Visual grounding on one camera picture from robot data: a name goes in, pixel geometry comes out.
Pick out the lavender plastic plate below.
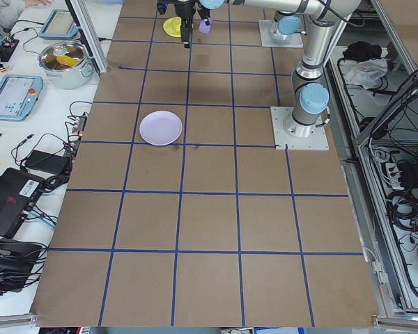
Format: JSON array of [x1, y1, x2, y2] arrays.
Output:
[[139, 110, 184, 146]]

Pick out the white square base plate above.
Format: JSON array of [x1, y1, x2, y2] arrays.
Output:
[[258, 19, 304, 48], [270, 106, 330, 151]]

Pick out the blue robot teach pendant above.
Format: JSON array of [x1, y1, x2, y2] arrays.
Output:
[[0, 74, 45, 122], [38, 8, 80, 40]]

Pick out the glass pot lid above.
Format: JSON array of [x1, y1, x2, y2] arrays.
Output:
[[40, 42, 88, 72]]

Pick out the black gaming laptop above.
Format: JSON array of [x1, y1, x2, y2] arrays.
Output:
[[0, 166, 46, 241]]

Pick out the black docking station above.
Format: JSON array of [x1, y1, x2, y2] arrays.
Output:
[[0, 238, 48, 293]]

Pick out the white power strip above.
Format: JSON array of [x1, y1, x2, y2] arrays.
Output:
[[382, 161, 403, 191]]

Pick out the yellow plastic plate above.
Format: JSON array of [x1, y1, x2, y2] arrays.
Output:
[[162, 16, 183, 38]]

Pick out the gray sleeved person forearm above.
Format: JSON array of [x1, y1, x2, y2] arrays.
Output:
[[0, 0, 53, 31]]

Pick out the black cable bundle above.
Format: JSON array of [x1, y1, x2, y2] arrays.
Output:
[[385, 194, 418, 244]]

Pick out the large black power brick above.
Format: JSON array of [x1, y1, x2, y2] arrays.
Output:
[[22, 149, 72, 172]]

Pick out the V-shaped aluminium bar frame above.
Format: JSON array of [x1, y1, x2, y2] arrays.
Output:
[[325, 0, 418, 319]]

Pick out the black adapter box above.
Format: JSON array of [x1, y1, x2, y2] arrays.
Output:
[[396, 161, 418, 191]]

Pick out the aluminium profile post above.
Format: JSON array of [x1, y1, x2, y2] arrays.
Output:
[[64, 0, 109, 74]]

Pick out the aluminium profile foot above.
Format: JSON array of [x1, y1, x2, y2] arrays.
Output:
[[371, 314, 418, 330], [0, 312, 39, 328]]

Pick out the yellow plastic object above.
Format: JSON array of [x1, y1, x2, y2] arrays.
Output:
[[55, 54, 81, 67]]

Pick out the stainless steel pot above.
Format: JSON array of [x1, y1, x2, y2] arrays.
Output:
[[38, 42, 94, 90]]

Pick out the black power strip red plugs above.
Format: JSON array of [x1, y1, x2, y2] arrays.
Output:
[[65, 113, 88, 156]]

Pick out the white cloth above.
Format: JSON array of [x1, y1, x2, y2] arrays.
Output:
[[344, 58, 389, 91]]

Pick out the black cloth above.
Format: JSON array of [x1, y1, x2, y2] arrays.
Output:
[[341, 40, 382, 60]]

